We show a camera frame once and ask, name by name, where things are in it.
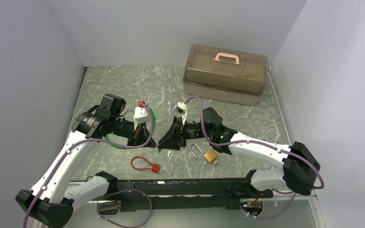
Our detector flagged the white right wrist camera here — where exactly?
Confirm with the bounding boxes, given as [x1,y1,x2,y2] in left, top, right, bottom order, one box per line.
[174,102,188,126]

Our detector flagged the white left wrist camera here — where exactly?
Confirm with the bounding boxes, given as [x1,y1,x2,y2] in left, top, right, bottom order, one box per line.
[134,103,149,130]

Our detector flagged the red cable lock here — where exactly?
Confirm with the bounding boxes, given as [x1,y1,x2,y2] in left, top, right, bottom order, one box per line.
[130,156,161,173]

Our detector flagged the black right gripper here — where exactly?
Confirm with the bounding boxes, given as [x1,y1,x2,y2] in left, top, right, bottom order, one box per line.
[158,116,214,151]

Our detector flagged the brass padlock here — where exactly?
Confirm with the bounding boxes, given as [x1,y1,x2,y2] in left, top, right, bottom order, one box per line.
[189,144,219,163]

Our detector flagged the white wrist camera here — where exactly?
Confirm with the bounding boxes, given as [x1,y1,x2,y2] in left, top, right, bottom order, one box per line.
[134,103,149,130]
[174,102,188,126]

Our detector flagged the beige plastic toolbox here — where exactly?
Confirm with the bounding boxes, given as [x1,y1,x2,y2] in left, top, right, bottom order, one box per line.
[182,44,268,106]

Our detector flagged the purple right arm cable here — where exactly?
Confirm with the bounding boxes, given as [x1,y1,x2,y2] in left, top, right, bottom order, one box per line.
[184,95,325,220]

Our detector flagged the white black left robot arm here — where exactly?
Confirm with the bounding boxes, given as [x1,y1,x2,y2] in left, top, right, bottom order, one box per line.
[15,94,156,228]

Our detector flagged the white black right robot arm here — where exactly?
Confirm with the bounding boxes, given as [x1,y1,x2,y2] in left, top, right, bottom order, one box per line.
[158,108,320,197]

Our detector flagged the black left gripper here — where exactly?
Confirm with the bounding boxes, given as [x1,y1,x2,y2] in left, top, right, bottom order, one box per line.
[110,115,156,149]

